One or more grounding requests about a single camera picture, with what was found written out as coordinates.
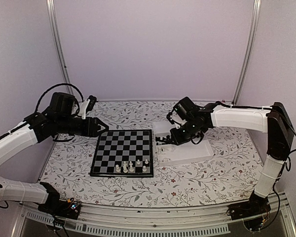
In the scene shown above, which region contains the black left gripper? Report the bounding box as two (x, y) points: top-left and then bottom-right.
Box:
(57, 115), (110, 137)

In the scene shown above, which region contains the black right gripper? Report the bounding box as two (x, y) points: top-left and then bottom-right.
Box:
(170, 118), (202, 146)

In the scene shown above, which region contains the black grey chessboard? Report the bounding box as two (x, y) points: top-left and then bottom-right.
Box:
(90, 129), (154, 178)

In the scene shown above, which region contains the white plastic tray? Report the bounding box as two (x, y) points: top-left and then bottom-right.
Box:
(152, 121), (214, 166)

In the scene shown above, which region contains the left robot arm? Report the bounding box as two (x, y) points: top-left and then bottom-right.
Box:
(0, 92), (109, 214)

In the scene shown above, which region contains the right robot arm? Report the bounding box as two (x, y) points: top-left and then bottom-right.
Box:
(166, 97), (296, 215)

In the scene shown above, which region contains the black chess pieces pile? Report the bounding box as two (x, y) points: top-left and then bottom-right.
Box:
(155, 135), (172, 146)

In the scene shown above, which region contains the white chess pieces pile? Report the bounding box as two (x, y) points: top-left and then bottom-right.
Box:
(157, 146), (175, 163)

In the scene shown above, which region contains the floral table mat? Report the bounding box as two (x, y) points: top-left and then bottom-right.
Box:
(39, 100), (272, 207)

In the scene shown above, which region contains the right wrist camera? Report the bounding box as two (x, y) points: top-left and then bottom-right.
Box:
(166, 112), (181, 126)

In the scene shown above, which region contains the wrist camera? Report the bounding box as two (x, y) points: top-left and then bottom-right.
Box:
(78, 95), (97, 119)
(166, 112), (181, 126)

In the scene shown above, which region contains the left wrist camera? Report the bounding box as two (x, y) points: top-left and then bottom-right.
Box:
(78, 95), (97, 119)

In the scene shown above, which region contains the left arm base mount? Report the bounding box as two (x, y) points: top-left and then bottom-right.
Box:
(38, 196), (81, 220)

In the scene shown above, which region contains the aluminium front rail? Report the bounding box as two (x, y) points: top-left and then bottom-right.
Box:
(12, 192), (296, 237)

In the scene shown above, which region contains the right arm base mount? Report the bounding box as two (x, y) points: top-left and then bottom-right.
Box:
(226, 198), (271, 232)

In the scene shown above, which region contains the left metal frame post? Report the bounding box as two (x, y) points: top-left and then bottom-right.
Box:
(46, 0), (71, 83)

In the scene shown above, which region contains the metal frame post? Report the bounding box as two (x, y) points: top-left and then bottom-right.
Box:
(46, 0), (71, 83)
(232, 0), (261, 105)

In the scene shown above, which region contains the right metal frame post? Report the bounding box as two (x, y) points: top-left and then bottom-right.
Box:
(232, 0), (261, 105)

